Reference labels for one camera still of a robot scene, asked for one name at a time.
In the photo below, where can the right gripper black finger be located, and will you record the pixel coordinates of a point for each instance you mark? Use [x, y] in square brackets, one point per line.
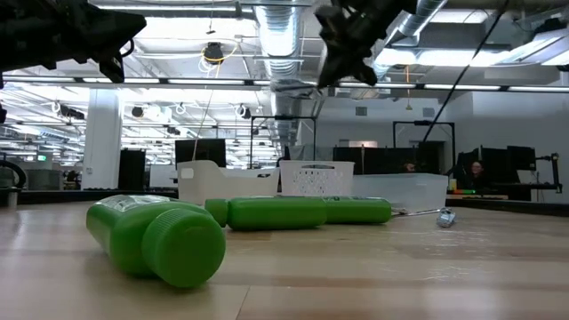
[342, 62]
[333, 26]

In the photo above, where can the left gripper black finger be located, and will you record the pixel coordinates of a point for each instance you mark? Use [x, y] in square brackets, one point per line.
[113, 69]
[106, 33]

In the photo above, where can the large green bottle ribbed cap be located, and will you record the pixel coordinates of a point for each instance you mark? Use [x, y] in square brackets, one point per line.
[133, 231]

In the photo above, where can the white building column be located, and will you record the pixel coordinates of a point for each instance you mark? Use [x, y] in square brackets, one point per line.
[102, 142]

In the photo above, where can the long ceiling light strip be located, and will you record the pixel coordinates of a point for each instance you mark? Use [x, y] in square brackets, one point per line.
[200, 81]
[462, 87]

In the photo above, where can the dark tall panel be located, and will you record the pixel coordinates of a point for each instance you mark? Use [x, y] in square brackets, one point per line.
[132, 171]

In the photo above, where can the dark low partition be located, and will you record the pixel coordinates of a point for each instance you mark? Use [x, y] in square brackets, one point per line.
[378, 160]

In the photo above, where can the white perforated plastic basket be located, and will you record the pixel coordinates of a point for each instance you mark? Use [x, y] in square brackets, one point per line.
[318, 178]

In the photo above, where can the white partition panel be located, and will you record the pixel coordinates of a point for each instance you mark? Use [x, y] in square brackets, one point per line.
[162, 177]

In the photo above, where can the black computer monitor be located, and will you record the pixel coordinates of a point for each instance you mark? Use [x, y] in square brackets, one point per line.
[522, 157]
[200, 151]
[493, 159]

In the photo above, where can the person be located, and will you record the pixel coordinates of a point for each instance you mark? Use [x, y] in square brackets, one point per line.
[409, 167]
[476, 169]

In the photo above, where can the clear plastic bin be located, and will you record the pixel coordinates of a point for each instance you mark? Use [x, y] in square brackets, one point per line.
[400, 191]

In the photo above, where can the white solid plastic bin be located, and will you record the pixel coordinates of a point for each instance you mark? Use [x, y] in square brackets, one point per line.
[200, 182]

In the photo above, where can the yellow cup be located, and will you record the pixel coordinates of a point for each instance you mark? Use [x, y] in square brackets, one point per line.
[453, 184]

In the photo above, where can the black jointed stand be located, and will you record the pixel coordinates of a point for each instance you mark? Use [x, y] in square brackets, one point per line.
[555, 173]

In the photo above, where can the grey wall vent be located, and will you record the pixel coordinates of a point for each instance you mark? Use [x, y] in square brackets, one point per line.
[361, 111]
[428, 112]

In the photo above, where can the wide silver ventilation duct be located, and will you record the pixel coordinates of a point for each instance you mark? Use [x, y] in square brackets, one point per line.
[280, 35]

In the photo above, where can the slanted silver ventilation duct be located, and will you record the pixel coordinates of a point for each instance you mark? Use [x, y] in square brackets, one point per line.
[427, 11]

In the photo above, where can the grey metal post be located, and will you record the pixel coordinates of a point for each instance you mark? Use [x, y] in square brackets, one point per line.
[12, 197]

